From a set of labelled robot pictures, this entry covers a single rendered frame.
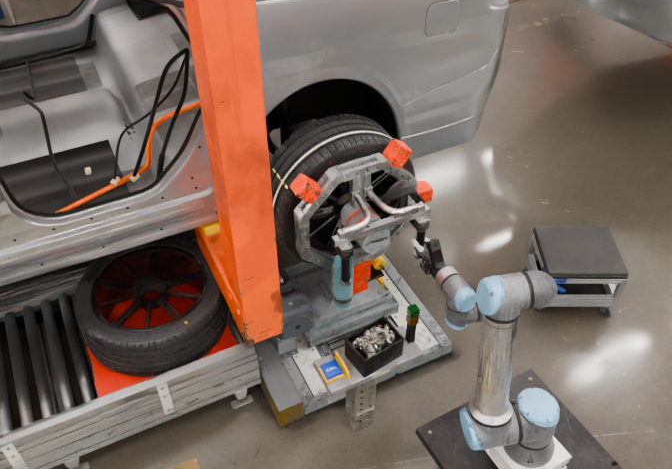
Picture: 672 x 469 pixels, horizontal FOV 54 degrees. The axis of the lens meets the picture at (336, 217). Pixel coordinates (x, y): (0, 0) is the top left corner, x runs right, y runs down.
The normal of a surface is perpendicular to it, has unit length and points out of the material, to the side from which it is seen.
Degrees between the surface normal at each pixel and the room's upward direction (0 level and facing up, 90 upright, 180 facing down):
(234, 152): 90
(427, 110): 90
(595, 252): 0
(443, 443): 0
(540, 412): 4
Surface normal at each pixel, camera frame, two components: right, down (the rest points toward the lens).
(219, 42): 0.44, 0.60
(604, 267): 0.00, -0.74
